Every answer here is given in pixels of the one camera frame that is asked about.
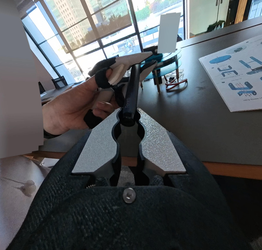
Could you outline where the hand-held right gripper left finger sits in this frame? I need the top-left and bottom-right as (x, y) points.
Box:
(71, 108), (121, 179)

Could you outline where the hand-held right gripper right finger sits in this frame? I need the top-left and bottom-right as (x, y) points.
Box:
(138, 108), (187, 177)

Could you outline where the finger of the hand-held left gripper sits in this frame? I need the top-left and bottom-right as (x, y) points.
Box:
(114, 51), (153, 67)
(139, 62), (157, 89)

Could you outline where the blue toy robot arm base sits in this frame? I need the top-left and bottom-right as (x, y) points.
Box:
(141, 46), (183, 94)

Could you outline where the grey desk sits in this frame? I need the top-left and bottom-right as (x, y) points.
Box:
(31, 18), (262, 181)

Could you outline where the person's left hand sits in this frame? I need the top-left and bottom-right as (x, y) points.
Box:
(42, 68), (121, 136)

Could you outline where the crumpled clear plastic bag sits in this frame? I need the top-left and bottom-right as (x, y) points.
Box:
(163, 68), (185, 83)

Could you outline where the black mesh chair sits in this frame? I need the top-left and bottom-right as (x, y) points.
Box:
(51, 76), (68, 90)

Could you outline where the printed instruction sheet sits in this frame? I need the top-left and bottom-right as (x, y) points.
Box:
(199, 39), (262, 113)

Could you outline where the person's grey clothing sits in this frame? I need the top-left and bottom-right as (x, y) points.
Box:
(0, 155), (52, 250)

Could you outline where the red white black servo cable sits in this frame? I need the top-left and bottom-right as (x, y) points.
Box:
(164, 77), (189, 92)

